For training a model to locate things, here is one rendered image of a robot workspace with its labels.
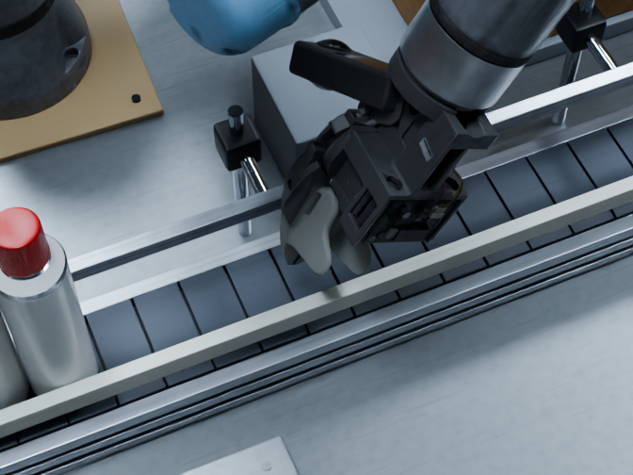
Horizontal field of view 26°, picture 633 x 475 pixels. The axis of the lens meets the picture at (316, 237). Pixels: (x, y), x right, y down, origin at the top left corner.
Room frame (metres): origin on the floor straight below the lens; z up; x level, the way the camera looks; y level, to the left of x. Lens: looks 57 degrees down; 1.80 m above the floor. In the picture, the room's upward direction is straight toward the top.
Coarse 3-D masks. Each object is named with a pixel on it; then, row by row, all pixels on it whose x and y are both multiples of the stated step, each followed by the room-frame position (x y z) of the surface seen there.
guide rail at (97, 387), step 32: (608, 192) 0.61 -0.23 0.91; (512, 224) 0.58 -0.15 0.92; (544, 224) 0.58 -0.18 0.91; (416, 256) 0.55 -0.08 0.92; (448, 256) 0.55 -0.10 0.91; (480, 256) 0.56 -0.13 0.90; (352, 288) 0.52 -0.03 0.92; (384, 288) 0.53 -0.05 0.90; (256, 320) 0.50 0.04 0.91; (288, 320) 0.50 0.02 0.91; (160, 352) 0.47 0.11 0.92; (192, 352) 0.47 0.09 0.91; (224, 352) 0.48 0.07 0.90; (96, 384) 0.44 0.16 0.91; (128, 384) 0.45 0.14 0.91; (0, 416) 0.42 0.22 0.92; (32, 416) 0.42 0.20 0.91
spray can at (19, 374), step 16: (0, 320) 0.45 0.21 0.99; (0, 336) 0.45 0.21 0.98; (0, 352) 0.44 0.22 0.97; (16, 352) 0.46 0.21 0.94; (0, 368) 0.44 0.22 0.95; (16, 368) 0.45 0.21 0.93; (0, 384) 0.43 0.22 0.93; (16, 384) 0.44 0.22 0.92; (0, 400) 0.43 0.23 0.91; (16, 400) 0.44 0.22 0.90
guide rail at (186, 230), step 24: (624, 72) 0.69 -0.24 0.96; (552, 96) 0.67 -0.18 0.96; (576, 96) 0.67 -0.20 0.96; (504, 120) 0.65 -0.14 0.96; (528, 120) 0.65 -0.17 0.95; (264, 192) 0.58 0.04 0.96; (192, 216) 0.56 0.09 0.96; (216, 216) 0.56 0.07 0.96; (240, 216) 0.56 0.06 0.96; (144, 240) 0.54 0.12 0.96; (168, 240) 0.54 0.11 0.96; (72, 264) 0.52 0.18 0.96; (96, 264) 0.52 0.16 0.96; (120, 264) 0.52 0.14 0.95
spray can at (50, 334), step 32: (0, 224) 0.47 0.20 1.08; (32, 224) 0.47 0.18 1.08; (0, 256) 0.45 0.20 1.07; (32, 256) 0.45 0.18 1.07; (64, 256) 0.47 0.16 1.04; (0, 288) 0.45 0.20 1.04; (32, 288) 0.45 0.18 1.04; (64, 288) 0.46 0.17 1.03; (32, 320) 0.44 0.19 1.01; (64, 320) 0.45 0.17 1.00; (32, 352) 0.44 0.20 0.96; (64, 352) 0.45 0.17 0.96; (32, 384) 0.45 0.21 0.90; (64, 384) 0.44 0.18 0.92
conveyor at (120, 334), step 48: (576, 144) 0.68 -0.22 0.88; (624, 144) 0.68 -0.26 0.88; (480, 192) 0.63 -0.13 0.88; (528, 192) 0.63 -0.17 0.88; (576, 192) 0.63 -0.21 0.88; (528, 240) 0.59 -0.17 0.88; (192, 288) 0.54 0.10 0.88; (240, 288) 0.54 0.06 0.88; (288, 288) 0.54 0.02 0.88; (432, 288) 0.55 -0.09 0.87; (96, 336) 0.50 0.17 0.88; (144, 336) 0.50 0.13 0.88; (192, 336) 0.50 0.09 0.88; (288, 336) 0.50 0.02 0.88; (144, 384) 0.46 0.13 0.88; (48, 432) 0.42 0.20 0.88
